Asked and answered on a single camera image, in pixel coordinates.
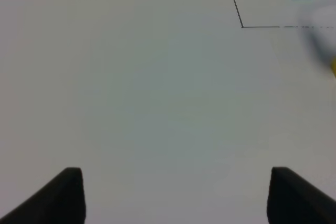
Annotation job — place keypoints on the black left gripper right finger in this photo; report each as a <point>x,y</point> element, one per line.
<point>292,199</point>

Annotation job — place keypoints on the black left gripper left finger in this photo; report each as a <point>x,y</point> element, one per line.
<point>62,200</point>

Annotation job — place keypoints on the yellow block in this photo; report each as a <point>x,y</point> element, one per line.
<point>333,66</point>

